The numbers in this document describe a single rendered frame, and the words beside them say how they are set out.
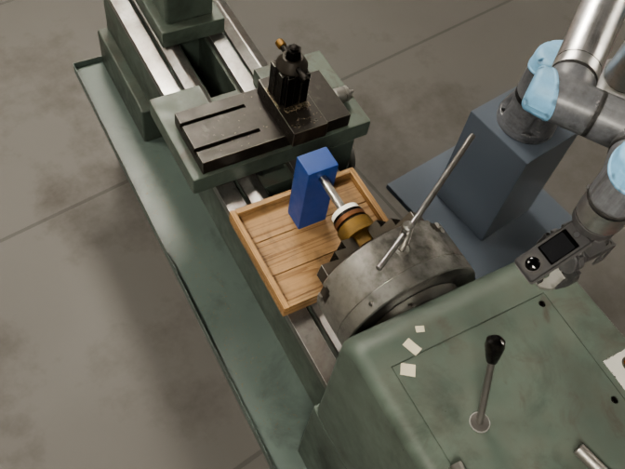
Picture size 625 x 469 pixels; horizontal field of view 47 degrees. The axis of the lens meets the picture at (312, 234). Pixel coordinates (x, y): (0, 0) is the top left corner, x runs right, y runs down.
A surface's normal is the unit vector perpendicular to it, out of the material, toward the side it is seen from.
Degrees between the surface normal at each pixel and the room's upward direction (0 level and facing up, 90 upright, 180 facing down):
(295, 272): 0
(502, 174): 90
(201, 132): 0
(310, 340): 0
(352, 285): 50
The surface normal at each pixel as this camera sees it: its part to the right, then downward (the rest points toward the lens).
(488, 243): 0.12, -0.54
